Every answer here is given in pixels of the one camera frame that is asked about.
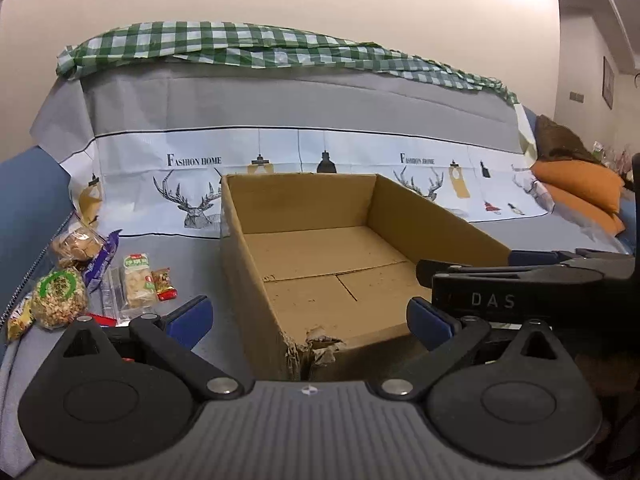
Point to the yellow chip packet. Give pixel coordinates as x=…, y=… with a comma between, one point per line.
x=20, y=319

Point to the sachima pastry pack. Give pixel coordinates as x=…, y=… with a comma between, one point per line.
x=139, y=284

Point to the silver stick sachets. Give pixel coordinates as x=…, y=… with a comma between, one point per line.
x=112, y=295

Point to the grey printed sofa cover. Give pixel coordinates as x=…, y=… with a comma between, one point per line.
x=152, y=142

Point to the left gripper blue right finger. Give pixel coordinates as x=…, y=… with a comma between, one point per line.
x=430, y=326

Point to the blue sofa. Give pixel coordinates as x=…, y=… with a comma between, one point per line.
x=34, y=206

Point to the small red nut bar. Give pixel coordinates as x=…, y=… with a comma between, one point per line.
x=164, y=288

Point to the orange cushion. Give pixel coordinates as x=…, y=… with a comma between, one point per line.
x=590, y=189

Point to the purple snack wrapper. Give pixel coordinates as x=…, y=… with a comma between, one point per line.
x=97, y=267

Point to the red snack packet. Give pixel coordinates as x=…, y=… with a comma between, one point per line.
x=102, y=320

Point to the open cardboard box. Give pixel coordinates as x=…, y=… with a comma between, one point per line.
x=322, y=267

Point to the small framed wall picture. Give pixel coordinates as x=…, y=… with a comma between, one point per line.
x=608, y=81

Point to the clear bag of crackers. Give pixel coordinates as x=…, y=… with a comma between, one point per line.
x=76, y=247

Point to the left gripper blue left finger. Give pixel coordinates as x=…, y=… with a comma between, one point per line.
x=191, y=322

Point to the green label granola bag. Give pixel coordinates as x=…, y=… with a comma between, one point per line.
x=58, y=298

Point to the brown cushion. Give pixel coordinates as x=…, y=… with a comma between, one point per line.
x=556, y=142

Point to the green checkered cloth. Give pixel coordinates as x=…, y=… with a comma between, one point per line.
x=260, y=47

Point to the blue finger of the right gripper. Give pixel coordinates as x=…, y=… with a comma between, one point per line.
x=535, y=258

